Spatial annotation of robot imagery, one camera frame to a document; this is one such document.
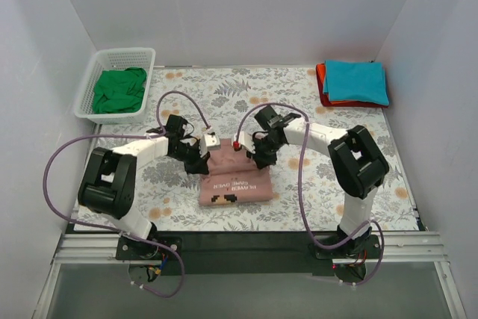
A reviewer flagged pink t shirt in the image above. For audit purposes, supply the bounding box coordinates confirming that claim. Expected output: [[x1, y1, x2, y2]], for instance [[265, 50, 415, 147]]
[[199, 139, 273, 206]]

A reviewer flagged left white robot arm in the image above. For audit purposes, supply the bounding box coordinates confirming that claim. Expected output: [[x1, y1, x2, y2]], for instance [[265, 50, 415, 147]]
[[78, 115, 217, 259]]

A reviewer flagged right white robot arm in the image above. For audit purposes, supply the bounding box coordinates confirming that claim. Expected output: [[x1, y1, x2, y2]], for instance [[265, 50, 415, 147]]
[[233, 102, 389, 258]]

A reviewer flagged floral table mat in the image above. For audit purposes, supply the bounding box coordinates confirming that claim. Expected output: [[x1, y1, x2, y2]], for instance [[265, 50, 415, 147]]
[[93, 67, 418, 231]]

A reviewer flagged green t shirt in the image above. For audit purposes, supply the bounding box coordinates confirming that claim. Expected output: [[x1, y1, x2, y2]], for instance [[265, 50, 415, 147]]
[[92, 67, 147, 114]]

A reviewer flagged orange folded t shirt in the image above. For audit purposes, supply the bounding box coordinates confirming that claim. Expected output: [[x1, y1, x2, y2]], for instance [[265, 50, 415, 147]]
[[315, 63, 359, 105]]

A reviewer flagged blue folded t shirt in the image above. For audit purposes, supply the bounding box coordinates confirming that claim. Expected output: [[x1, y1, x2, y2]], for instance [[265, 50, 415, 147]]
[[323, 60, 390, 107]]

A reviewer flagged white plastic basket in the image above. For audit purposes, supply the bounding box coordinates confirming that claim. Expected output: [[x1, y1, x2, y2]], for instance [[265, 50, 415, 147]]
[[73, 47, 156, 125]]

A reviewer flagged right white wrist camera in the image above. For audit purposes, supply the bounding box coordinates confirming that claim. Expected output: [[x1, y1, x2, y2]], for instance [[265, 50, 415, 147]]
[[232, 131, 255, 154]]

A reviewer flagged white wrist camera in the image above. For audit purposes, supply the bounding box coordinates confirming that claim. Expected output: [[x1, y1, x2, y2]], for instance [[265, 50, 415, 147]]
[[199, 132, 221, 157], [232, 131, 255, 154]]

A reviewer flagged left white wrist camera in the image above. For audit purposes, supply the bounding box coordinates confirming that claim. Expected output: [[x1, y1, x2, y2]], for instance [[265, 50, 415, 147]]
[[199, 132, 221, 157]]

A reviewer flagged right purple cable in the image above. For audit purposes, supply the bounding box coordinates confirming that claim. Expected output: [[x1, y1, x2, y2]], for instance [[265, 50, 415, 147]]
[[235, 102, 385, 287]]

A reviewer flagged purple cable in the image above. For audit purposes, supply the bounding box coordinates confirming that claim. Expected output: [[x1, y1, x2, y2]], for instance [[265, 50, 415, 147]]
[[43, 90, 212, 297], [235, 102, 385, 287]]

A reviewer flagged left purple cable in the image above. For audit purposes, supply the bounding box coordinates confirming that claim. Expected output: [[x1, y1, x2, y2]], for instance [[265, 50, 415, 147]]
[[43, 90, 212, 297]]

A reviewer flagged aluminium rail frame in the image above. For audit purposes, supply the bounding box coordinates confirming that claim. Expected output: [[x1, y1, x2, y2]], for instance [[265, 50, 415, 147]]
[[33, 229, 465, 318]]

